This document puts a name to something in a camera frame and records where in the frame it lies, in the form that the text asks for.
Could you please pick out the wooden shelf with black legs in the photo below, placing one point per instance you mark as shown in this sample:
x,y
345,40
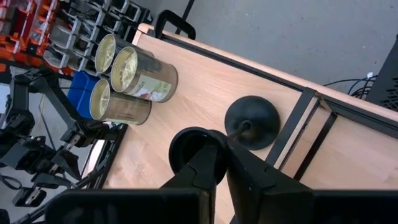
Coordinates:
x,y
202,87

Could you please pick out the tall black candlestick holder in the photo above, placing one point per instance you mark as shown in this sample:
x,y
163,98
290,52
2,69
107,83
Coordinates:
x,y
252,124

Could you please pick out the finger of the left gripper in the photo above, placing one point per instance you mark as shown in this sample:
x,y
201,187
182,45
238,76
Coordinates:
x,y
66,161
51,181

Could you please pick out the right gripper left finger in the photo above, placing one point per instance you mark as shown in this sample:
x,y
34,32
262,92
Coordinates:
x,y
205,168

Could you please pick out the black aluminium table frame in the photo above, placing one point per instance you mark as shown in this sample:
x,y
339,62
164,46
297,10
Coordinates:
x,y
367,121

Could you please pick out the grey storage bin rack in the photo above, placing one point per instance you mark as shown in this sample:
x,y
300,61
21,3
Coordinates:
x,y
77,34

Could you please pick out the blue plastic bin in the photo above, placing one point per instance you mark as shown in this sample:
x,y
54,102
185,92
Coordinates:
x,y
79,93

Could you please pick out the black computer case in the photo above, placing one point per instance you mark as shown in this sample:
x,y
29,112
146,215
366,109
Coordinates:
x,y
385,77

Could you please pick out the red storage bin rack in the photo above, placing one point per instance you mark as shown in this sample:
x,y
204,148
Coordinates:
x,y
18,25

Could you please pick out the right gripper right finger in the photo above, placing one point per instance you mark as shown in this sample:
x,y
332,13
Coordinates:
x,y
255,193

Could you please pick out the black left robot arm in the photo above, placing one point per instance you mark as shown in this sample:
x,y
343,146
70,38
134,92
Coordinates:
x,y
20,121

